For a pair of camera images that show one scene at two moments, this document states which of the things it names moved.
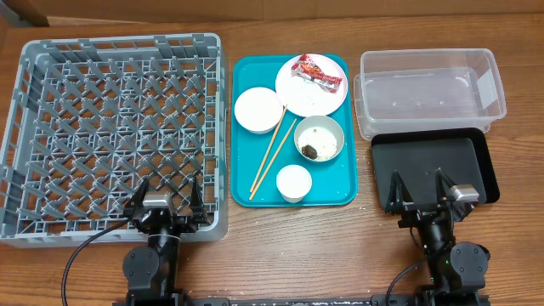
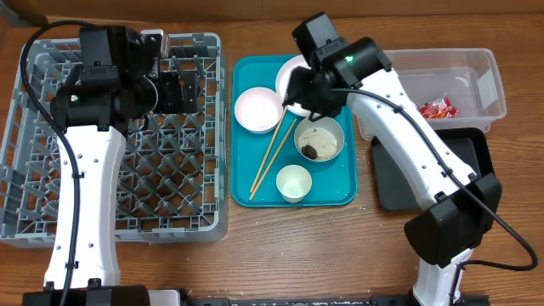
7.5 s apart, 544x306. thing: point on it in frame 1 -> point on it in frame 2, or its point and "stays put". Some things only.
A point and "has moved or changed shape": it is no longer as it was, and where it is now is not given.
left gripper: (189, 223) -> (172, 104)
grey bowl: (319, 138) stays put
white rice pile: (321, 139) stays put
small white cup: (293, 183) stays put
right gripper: (423, 213) -> (301, 89)
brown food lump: (309, 151) stays put
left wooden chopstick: (270, 144) stays put
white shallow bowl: (258, 110) stays put
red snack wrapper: (308, 70) has moved or changed shape
